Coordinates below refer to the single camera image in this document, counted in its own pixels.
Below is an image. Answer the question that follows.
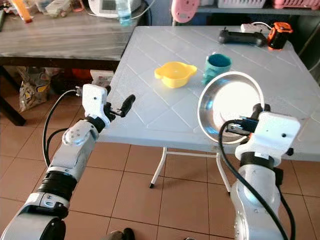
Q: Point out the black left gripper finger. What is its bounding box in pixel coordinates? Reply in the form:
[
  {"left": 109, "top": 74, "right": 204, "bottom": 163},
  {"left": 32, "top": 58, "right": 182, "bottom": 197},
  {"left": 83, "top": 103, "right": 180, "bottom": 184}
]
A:
[{"left": 120, "top": 94, "right": 137, "bottom": 118}]

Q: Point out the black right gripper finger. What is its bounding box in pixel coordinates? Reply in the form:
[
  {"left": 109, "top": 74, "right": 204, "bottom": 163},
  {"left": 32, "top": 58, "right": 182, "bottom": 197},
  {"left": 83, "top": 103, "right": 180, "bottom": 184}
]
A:
[{"left": 251, "top": 102, "right": 272, "bottom": 121}]

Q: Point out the round stainless steel plate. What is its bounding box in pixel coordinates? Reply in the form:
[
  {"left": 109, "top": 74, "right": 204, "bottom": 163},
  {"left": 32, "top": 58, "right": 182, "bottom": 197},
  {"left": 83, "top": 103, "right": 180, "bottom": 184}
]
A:
[{"left": 197, "top": 71, "right": 266, "bottom": 146}]

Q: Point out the white plastic folding table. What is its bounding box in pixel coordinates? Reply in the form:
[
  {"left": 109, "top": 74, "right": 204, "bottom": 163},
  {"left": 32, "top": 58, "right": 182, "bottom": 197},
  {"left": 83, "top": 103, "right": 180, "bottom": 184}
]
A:
[{"left": 99, "top": 25, "right": 320, "bottom": 193}]

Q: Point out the yellow plastic bowl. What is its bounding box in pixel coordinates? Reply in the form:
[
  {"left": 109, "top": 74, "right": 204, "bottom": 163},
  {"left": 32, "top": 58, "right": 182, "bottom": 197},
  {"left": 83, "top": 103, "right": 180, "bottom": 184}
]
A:
[{"left": 154, "top": 61, "right": 198, "bottom": 89}]

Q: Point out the teal plastic cup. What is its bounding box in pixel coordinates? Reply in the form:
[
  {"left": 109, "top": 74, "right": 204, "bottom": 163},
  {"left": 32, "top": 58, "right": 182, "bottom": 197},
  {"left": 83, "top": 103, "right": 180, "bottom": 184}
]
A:
[{"left": 201, "top": 53, "right": 232, "bottom": 86}]

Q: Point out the patterned shopping bag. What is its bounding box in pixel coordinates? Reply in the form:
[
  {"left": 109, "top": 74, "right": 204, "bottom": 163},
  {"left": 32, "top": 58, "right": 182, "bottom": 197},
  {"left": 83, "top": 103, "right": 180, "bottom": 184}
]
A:
[{"left": 17, "top": 66, "right": 53, "bottom": 113}]

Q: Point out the orange and black device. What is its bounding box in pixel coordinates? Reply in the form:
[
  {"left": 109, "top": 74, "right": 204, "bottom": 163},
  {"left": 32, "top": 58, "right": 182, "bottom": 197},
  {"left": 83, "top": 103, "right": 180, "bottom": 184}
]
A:
[{"left": 267, "top": 21, "right": 294, "bottom": 51}]

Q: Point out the black handheld controller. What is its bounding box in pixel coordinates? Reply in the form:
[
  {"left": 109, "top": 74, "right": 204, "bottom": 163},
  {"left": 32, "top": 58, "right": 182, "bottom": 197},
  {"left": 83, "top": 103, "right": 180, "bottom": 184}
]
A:
[{"left": 218, "top": 28, "right": 270, "bottom": 48}]

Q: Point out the white power strip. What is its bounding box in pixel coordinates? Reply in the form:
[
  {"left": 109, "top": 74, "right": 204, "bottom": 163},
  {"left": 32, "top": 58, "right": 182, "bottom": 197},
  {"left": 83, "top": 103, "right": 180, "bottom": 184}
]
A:
[{"left": 240, "top": 21, "right": 273, "bottom": 34}]

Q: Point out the grey-topped wooden table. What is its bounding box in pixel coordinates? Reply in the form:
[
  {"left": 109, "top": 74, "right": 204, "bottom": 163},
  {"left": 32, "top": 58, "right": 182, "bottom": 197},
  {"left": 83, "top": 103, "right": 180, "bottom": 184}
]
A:
[{"left": 0, "top": 10, "right": 143, "bottom": 127}]

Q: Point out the blue plastic water bottle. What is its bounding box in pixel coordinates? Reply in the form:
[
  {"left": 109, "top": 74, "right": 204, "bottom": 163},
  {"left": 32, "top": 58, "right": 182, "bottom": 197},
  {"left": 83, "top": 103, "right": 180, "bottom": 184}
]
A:
[{"left": 115, "top": 0, "right": 133, "bottom": 27}]

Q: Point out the white kitchen appliance with screen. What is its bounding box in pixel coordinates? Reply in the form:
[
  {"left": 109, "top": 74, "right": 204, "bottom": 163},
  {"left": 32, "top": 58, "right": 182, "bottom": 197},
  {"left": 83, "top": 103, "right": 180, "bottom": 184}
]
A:
[{"left": 87, "top": 0, "right": 143, "bottom": 19}]

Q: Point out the white plastic basket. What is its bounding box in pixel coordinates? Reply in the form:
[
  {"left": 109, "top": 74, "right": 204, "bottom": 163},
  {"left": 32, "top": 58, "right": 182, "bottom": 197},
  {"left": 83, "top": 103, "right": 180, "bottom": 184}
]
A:
[{"left": 217, "top": 0, "right": 267, "bottom": 9}]

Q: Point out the pink round plastic object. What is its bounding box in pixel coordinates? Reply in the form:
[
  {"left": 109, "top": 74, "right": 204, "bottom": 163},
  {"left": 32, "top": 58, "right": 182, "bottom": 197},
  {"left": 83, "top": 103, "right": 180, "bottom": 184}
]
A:
[{"left": 171, "top": 0, "right": 201, "bottom": 24}]

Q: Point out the orange bottle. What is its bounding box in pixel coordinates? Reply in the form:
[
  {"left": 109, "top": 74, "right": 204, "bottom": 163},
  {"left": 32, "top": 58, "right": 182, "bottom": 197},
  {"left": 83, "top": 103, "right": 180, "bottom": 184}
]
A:
[{"left": 11, "top": 0, "right": 33, "bottom": 23}]

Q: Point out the pink plastic basket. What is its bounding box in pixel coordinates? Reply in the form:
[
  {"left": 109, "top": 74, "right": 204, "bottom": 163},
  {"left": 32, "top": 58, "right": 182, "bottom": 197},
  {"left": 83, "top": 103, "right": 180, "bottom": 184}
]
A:
[{"left": 272, "top": 0, "right": 320, "bottom": 11}]

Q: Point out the small glass jar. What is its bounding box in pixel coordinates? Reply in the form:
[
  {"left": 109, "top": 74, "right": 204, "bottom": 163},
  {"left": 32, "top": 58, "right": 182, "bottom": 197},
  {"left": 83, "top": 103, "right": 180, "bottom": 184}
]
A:
[{"left": 44, "top": 0, "right": 73, "bottom": 18}]

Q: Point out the black robot left foot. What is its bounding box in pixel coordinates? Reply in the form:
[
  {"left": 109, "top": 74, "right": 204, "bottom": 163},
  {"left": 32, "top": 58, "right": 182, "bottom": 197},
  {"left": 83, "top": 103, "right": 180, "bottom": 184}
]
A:
[{"left": 110, "top": 227, "right": 136, "bottom": 240}]

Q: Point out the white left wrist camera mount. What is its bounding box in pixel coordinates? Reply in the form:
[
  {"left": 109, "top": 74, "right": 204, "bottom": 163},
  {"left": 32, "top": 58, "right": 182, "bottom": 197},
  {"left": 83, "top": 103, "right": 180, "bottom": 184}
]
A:
[{"left": 81, "top": 83, "right": 111, "bottom": 126}]

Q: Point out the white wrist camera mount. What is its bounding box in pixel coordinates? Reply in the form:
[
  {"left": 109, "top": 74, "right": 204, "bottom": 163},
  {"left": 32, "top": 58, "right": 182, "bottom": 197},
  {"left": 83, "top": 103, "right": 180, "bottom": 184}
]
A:
[
  {"left": 245, "top": 111, "right": 302, "bottom": 157},
  {"left": 81, "top": 83, "right": 111, "bottom": 126}
]

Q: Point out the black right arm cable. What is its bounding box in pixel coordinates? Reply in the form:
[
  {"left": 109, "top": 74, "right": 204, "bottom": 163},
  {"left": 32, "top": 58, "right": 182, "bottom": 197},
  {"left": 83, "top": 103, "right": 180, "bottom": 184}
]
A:
[{"left": 218, "top": 120, "right": 297, "bottom": 240}]

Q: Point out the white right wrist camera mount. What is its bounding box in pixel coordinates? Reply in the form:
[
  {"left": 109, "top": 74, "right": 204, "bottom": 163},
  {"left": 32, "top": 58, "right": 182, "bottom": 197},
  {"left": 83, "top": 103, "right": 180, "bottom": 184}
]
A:
[{"left": 245, "top": 111, "right": 302, "bottom": 157}]

